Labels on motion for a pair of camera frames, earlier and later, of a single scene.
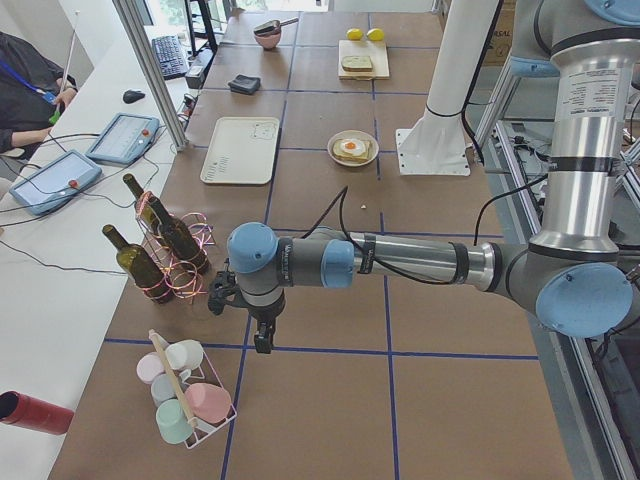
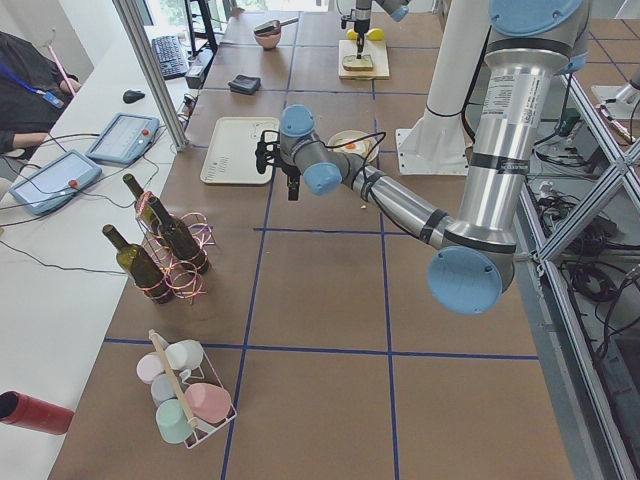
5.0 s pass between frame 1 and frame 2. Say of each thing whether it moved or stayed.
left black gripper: moved
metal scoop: stayed
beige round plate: stayed
